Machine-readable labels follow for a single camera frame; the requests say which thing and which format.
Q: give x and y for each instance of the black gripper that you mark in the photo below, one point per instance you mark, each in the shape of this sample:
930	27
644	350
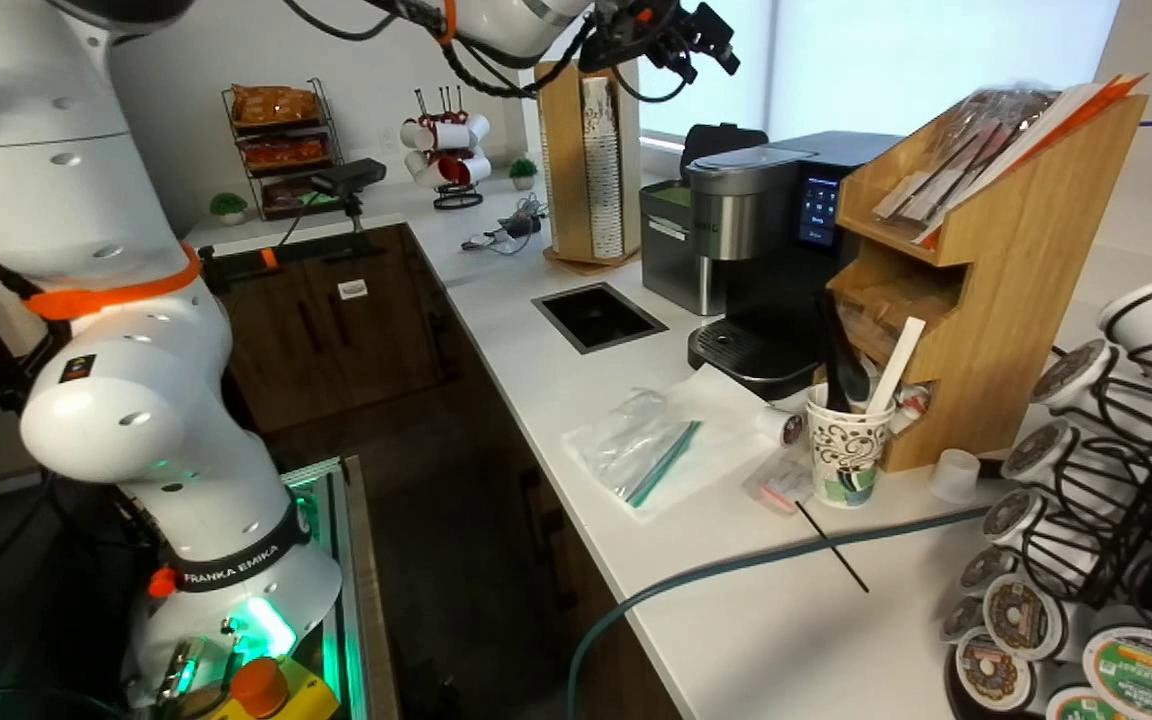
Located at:
633	27

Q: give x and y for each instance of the orange yellow emergency stop button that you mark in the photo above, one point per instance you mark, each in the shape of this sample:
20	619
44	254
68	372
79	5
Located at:
270	689

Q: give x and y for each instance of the wooden cup dispenser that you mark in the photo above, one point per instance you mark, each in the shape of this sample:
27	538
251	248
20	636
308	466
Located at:
562	173

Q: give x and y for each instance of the patterned paper cup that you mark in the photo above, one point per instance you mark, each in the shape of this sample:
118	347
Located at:
849	462

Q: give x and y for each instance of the white wooden stirrer stick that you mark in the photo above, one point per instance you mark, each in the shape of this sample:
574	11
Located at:
898	361

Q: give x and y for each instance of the black coffee machine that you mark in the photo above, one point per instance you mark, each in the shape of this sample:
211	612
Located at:
788	267

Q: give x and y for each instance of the green label coffee pod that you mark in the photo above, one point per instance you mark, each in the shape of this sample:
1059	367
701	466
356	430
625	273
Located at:
1146	672
1081	704

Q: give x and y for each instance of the white papers with orange edge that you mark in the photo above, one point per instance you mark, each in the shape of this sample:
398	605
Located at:
1071	120

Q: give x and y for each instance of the dark wood cabinet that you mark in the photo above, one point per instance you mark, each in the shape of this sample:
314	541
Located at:
338	334

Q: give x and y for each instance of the small pink clear packet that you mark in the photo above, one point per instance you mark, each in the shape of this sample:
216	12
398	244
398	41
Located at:
778	481

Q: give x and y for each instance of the brown packets bundle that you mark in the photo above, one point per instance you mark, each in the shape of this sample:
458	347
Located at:
961	153

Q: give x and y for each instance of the brown label coffee pod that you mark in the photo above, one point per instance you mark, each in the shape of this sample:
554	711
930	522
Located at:
995	670
1022	619

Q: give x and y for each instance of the small white creamer cup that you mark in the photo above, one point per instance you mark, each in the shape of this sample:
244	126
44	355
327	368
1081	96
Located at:
959	469

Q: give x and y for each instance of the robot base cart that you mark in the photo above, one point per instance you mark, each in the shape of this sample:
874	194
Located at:
348	602

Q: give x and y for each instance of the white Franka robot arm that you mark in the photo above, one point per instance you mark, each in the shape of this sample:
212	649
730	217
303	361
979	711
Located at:
137	400

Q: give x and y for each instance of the black stirrers bunch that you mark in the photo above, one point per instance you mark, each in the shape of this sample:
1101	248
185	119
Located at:
845	372

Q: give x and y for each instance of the silver bin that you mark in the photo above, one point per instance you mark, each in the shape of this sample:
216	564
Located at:
673	254

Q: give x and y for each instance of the white lid coffee pod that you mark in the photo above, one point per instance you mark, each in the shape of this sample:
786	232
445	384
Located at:
1011	514
1074	372
1038	450
988	564

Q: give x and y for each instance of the black bin lid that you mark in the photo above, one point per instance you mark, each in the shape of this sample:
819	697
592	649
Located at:
723	143

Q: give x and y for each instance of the thin black stirrer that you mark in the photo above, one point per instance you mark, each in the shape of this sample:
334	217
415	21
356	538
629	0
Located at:
834	547

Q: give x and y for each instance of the white cabinet label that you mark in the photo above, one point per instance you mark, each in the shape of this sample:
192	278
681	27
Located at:
354	290

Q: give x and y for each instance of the mug tree with mugs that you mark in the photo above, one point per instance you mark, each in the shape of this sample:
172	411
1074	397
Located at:
451	151

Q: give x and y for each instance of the wooden condiment organizer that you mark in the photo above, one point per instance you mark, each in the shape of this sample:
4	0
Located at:
1002	305

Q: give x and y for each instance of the clear plastic zip bag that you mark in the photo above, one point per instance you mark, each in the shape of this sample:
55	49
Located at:
723	427

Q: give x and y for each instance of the green lidded small bowl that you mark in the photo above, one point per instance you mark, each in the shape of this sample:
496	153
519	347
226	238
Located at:
523	170
230	204

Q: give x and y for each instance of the black camera on stand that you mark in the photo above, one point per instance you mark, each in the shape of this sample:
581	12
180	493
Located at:
348	176

